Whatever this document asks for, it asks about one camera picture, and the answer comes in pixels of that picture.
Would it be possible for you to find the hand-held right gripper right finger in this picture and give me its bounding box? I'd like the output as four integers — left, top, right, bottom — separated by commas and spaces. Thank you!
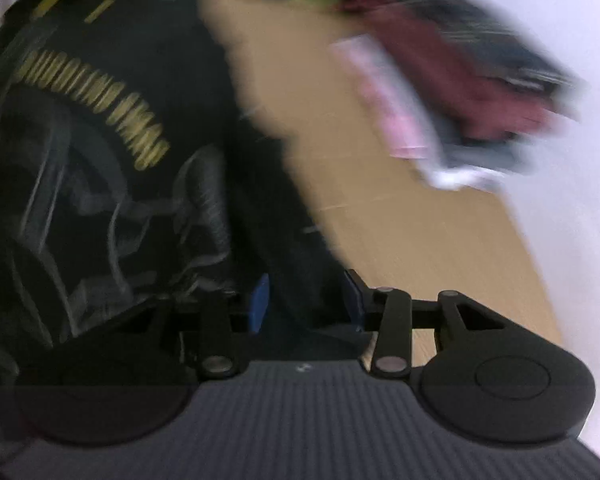
345, 269, 506, 380

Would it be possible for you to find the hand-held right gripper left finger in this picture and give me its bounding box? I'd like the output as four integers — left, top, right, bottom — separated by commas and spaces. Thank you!
125, 274, 272, 380

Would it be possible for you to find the black printed T-shirt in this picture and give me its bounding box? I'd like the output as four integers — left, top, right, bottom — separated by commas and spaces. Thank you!
0, 0, 376, 461

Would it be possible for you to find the pile of folded clothes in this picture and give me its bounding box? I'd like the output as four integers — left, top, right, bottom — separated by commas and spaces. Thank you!
320, 0, 566, 143

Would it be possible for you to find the white pink printed garment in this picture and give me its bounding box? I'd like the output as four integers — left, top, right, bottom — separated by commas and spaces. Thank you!
330, 35, 506, 193

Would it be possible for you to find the dark patterned garment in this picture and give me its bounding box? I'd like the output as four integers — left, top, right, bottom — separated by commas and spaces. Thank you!
380, 0, 588, 121

